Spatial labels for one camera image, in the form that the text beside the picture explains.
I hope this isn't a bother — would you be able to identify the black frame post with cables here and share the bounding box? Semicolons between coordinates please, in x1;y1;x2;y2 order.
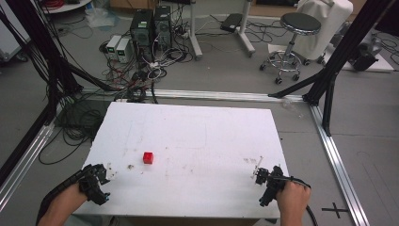
0;0;120;126

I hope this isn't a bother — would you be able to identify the white cloth covered chair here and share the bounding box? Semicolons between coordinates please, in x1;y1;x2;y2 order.
294;0;355;61

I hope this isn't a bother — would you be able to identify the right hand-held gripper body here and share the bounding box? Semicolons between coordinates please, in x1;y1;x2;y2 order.
255;165;287;208

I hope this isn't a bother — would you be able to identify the small black computer tower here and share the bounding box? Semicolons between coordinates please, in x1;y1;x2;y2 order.
153;5;173;49

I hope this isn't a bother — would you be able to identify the long aluminium floor rail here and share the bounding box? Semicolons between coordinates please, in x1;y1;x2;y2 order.
79;88;306;104

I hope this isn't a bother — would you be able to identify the person's right hand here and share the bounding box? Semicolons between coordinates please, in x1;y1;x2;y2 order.
275;180;312;218

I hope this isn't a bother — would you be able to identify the black round chrome stool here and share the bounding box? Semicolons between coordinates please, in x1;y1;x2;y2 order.
259;11;323;86

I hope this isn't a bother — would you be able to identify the white floor board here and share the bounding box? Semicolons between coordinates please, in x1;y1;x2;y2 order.
324;51;395;73

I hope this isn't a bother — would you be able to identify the tangle of black cables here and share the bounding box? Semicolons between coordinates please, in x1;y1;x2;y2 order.
38;93;109;166

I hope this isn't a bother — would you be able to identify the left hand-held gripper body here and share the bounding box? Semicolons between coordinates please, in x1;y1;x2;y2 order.
77;163;111;207

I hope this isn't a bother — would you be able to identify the black device on white board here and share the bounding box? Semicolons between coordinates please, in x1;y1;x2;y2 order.
348;37;383;73

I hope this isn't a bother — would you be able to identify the white power supply unit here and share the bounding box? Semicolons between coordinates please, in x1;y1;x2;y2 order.
115;38;132;64
105;34;122;60

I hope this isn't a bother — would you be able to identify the person's left hand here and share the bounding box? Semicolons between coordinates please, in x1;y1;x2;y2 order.
46;183;89;224

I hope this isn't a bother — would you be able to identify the round white table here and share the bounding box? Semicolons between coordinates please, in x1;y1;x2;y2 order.
41;0;92;15

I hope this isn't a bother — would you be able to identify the clear plastic bag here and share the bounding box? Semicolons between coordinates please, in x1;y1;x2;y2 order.
85;7;120;28

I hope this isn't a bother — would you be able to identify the large black computer tower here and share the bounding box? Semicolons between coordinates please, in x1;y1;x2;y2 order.
129;8;155;62

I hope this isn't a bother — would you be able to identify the flat black box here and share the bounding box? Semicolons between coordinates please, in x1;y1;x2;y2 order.
219;12;244;33

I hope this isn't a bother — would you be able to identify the black braced frame post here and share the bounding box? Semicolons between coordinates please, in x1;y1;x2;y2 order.
268;0;397;137

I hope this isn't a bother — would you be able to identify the white table leg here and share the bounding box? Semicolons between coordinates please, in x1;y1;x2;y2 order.
187;0;204;61
235;0;257;58

